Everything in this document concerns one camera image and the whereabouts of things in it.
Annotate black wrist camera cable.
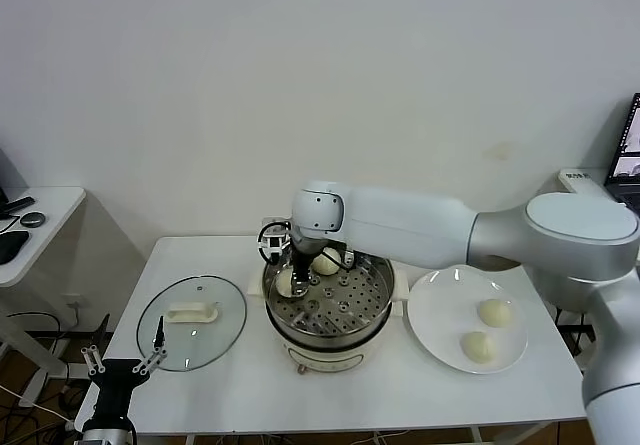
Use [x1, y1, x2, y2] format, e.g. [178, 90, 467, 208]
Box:
[256, 217, 357, 272]

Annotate black laptop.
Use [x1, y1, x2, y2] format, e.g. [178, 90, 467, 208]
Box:
[603, 92, 640, 204]

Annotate black floor cable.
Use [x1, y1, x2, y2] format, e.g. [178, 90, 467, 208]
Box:
[7, 312, 76, 346]

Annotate white floor cable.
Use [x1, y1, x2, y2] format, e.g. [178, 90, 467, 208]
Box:
[0, 384, 71, 421]

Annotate glass lid with cream handle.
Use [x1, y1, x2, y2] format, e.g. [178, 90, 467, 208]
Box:
[135, 275, 248, 372]

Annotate white wall socket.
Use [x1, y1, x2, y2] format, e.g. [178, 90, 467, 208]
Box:
[63, 293, 94, 312]

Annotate cream electric cooking pot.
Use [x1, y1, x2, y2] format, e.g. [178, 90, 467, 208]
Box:
[247, 266, 410, 376]

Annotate white round plate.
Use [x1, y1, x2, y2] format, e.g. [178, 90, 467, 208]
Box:
[406, 264, 530, 375]

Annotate black cable with adapter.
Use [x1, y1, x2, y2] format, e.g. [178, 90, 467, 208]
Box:
[553, 299, 596, 361]

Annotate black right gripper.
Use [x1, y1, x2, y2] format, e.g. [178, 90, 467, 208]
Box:
[289, 236, 322, 300]

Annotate stainless steel steamer basket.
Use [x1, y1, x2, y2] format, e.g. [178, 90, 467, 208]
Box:
[262, 229, 395, 339]

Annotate white side desk with mouse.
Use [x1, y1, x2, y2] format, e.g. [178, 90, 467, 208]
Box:
[0, 187, 87, 409]

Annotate black remote control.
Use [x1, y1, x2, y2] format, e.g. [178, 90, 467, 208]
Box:
[0, 196, 36, 215]

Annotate white steamed baozi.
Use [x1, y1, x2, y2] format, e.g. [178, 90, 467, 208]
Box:
[312, 247, 343, 275]
[275, 268, 297, 299]
[460, 331, 499, 365]
[477, 298, 514, 329]

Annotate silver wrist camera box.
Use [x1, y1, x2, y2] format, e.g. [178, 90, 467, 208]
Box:
[263, 231, 288, 262]

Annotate grey monitor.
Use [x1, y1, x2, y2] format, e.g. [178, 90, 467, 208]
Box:
[0, 147, 27, 205]

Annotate white side desk with laptop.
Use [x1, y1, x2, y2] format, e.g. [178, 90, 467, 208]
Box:
[557, 167, 640, 206]

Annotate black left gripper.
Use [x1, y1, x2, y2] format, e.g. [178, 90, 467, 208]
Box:
[81, 312, 169, 429]

